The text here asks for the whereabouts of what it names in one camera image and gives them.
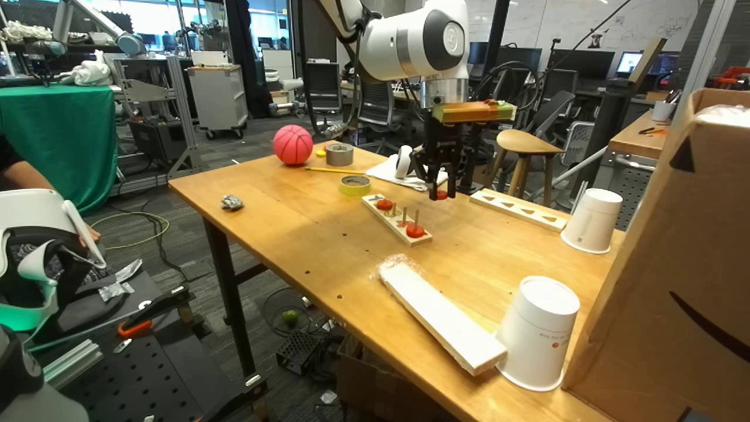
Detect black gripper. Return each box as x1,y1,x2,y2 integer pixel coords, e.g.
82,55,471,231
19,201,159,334
410,119,465,201

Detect white mug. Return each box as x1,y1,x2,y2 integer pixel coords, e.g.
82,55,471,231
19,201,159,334
393,142,417,183

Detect black pole stand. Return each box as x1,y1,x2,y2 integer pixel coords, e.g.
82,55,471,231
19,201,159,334
454,0,513,197

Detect white paper sheet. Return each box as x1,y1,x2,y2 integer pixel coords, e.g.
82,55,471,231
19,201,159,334
363,152,441,195

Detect white peg board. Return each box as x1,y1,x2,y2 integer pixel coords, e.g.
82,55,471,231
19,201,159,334
358,191,435,249

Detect yellow-green tape roll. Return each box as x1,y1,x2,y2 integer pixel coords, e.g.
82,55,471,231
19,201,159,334
338,170,373,198

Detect long wooden slotted strip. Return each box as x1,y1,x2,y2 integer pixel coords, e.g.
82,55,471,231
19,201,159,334
468,188,569,234

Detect round wooden stool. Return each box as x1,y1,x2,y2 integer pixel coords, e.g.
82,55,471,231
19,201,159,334
495,126,555,201

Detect white foam board in plastic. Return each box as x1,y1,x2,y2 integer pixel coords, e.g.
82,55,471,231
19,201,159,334
378,256,512,380

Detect black computer monitor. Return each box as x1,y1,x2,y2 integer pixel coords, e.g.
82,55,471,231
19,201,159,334
499,45,544,77
548,46,616,79

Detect pink toy basketball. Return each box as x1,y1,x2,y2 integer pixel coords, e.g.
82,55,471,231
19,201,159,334
270,123,316,168

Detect white paper cup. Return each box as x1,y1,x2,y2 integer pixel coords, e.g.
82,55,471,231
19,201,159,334
495,273,584,394
561,188,625,256

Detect wooden top workbench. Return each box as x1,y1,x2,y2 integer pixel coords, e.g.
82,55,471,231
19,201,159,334
607,108,677,162

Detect blue lit screen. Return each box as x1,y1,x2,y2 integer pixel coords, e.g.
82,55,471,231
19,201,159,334
614,50,682,79

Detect white wheeled cabinet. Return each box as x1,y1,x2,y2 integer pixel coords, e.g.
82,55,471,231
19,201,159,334
185,64,250,141

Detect black table leg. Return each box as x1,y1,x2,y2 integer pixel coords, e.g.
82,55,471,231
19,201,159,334
200,215,270,397

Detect large cardboard box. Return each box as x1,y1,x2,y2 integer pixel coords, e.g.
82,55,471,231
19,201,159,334
561,87,750,422

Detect white foam packing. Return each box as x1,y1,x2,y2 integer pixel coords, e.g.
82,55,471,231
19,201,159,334
692,104,750,132

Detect grey metal shelf cart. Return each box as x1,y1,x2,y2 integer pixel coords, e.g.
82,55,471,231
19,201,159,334
104,50,201,197

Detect black perforated plate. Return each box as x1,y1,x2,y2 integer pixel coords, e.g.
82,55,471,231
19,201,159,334
56,276,268,422

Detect green table cloth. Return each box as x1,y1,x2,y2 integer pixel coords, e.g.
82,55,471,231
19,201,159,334
0,81,119,215

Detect person in black shirt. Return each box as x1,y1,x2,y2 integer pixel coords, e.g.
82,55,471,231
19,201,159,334
0,134,55,191

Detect grey duct tape roll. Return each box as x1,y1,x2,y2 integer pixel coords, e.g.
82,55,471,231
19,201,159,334
321,141,356,168

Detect orange handled tool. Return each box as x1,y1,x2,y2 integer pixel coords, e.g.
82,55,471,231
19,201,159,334
114,317,154,340

